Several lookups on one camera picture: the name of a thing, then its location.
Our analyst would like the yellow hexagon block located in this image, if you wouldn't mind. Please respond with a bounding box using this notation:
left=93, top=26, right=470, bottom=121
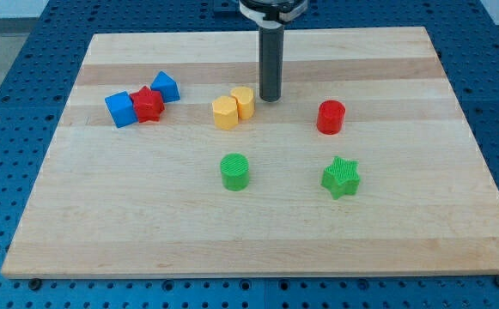
left=212, top=96, right=239, bottom=130

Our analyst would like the green cylinder block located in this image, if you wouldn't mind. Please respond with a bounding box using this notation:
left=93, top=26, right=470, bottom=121
left=220, top=153, right=250, bottom=191

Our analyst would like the yellow heart block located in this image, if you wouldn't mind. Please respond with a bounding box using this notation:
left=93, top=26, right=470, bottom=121
left=230, top=86, right=255, bottom=119

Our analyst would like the wooden board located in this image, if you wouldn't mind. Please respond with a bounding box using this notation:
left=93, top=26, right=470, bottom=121
left=1, top=27, right=499, bottom=279

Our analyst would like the red cylinder block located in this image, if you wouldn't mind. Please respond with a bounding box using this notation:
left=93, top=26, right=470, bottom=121
left=316, top=100, right=346, bottom=135

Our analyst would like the green star block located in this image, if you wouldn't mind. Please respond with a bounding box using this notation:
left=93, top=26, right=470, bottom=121
left=321, top=156, right=360, bottom=200

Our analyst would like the blue triangular block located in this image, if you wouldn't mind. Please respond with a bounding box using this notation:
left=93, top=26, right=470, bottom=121
left=150, top=71, right=180, bottom=103

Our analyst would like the red star block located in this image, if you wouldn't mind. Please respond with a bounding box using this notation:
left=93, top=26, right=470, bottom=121
left=130, top=86, right=165, bottom=123

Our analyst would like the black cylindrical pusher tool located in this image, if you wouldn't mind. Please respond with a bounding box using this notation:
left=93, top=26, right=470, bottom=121
left=259, top=26, right=284, bottom=102

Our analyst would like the blue cube block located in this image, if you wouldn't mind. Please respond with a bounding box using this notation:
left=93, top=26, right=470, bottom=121
left=105, top=91, right=138, bottom=128

